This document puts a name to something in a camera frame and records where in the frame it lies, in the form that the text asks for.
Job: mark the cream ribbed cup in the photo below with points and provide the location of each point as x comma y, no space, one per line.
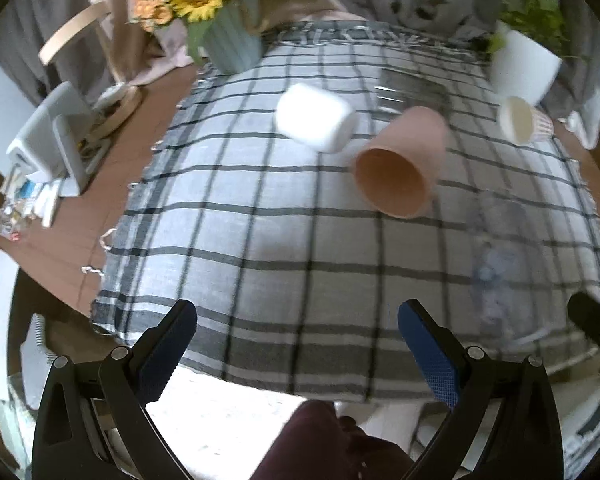
517,120

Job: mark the person's maroon trouser leg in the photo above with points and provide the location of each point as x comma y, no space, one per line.
310,445

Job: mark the green potted plant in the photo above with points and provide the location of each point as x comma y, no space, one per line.
540,20

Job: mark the grey curtain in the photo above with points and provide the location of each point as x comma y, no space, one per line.
30,15

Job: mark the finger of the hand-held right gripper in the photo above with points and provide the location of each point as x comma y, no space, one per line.
587,312

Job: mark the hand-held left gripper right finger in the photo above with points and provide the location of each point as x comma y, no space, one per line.
432,357

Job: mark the white spiral notebook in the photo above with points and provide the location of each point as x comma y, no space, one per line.
36,355

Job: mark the wooden chair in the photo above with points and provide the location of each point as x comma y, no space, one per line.
75,27

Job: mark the white cup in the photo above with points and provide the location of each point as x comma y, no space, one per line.
315,115

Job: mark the grey plaid tablecloth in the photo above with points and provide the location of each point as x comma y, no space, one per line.
280,240

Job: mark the white box appliance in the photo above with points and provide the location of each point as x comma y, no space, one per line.
65,107

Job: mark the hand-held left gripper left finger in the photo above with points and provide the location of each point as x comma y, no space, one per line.
162,360

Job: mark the light blue ribbed vase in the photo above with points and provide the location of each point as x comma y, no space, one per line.
235,40

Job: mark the pink cup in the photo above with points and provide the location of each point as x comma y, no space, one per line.
405,150

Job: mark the white plant pot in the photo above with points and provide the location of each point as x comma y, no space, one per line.
525,67

